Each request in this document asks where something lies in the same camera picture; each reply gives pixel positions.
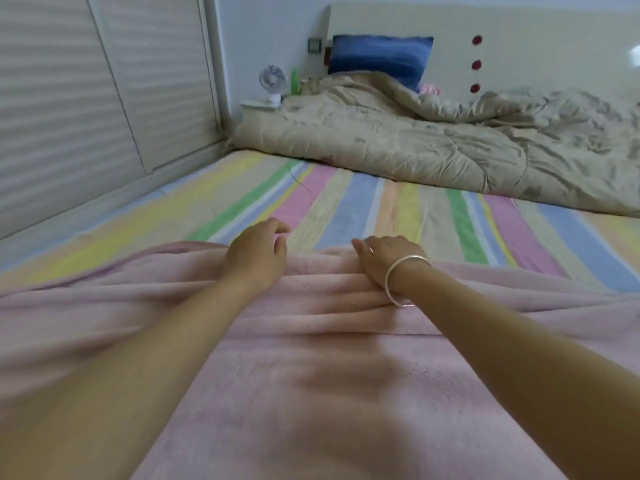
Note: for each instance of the person's left hand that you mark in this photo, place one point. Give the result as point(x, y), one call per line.
point(255, 257)

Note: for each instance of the person's right hand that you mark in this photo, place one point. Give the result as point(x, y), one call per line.
point(385, 260)

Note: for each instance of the pink fleece blanket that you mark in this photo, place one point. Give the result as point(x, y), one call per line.
point(330, 395)

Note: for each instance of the person's left forearm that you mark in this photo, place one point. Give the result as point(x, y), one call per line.
point(110, 395)

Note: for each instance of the person's right forearm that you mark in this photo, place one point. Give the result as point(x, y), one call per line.
point(530, 365)

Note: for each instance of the striped pastel bed sheet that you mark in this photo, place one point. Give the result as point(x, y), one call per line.
point(330, 210)

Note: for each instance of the beige quilt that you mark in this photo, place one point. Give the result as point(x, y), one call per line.
point(450, 145)

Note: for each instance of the white nightstand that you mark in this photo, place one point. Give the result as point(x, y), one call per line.
point(260, 104)

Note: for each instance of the pink patterned pillow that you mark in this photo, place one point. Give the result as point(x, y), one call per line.
point(430, 90)

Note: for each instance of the green bottle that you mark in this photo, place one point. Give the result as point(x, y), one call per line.
point(295, 82)

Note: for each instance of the small white desk fan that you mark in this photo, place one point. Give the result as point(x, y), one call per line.
point(273, 78)

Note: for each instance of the blue pillow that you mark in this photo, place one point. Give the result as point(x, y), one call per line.
point(380, 60)

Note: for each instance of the white headboard with red dots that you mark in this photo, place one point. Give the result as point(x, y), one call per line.
point(540, 50)

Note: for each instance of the wall switch plate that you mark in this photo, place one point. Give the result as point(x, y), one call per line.
point(315, 45)

